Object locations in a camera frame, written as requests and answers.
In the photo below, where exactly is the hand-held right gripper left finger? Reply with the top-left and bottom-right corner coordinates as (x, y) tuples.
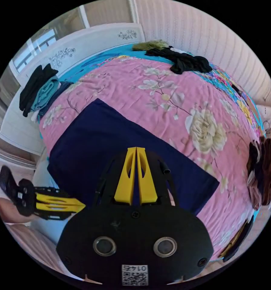
(114, 147), (138, 206)

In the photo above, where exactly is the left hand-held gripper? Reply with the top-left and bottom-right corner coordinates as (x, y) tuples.
(16, 178), (86, 221)

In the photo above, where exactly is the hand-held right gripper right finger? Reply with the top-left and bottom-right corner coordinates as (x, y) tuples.
(137, 147), (159, 206)

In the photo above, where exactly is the deep blue short sleeve shirt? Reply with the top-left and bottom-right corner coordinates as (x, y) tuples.
(46, 98), (220, 216)

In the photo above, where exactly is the person's left hand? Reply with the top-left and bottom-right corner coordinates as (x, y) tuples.
(0, 196), (33, 225)

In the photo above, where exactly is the bed with pink floral quilt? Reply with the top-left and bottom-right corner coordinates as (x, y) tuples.
(37, 42), (267, 263)

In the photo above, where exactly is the black and yellow garment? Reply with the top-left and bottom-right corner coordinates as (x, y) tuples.
(218, 214), (255, 263)

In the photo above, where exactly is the pile of black and teal clothes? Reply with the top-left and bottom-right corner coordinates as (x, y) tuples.
(18, 63), (75, 123)

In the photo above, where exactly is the pile of brown clothes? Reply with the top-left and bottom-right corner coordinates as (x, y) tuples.
(246, 132), (271, 211)

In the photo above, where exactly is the olive furry garment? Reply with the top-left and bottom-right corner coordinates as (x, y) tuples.
(132, 40), (170, 52)

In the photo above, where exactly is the white headboard with flower print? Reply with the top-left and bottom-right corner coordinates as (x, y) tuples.
(0, 22), (145, 155)

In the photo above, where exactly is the window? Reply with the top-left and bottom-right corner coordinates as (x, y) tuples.
(13, 29), (57, 73)

